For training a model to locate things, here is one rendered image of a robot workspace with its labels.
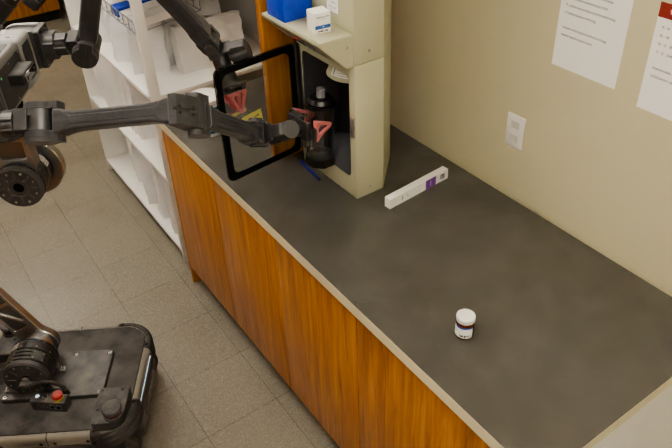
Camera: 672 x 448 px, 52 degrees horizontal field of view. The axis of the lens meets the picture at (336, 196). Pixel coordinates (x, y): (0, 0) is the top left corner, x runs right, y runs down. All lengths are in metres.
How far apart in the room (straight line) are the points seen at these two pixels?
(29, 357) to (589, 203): 1.96
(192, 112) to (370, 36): 0.59
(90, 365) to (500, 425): 1.69
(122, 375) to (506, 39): 1.82
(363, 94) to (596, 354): 0.97
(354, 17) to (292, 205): 0.65
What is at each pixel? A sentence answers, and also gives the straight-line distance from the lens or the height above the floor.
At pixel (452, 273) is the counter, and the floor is 0.94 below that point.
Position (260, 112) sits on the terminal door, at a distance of 2.28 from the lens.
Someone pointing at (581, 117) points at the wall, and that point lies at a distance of 2.07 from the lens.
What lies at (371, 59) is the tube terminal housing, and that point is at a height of 1.42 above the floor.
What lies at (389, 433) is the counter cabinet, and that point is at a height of 0.49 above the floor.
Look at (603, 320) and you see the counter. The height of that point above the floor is 0.94.
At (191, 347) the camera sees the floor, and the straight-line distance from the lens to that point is 3.17.
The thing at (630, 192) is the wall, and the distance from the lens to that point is 2.05.
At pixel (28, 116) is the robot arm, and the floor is 1.47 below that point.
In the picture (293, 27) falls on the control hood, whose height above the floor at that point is 1.51.
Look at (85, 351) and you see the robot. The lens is 2.92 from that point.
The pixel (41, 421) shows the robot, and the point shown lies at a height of 0.24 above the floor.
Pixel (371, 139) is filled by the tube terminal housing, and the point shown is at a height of 1.14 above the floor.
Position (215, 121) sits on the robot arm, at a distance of 1.83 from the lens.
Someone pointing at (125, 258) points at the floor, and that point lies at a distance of 3.72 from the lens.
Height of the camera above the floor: 2.27
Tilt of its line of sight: 35 degrees down
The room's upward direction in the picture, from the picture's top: 2 degrees counter-clockwise
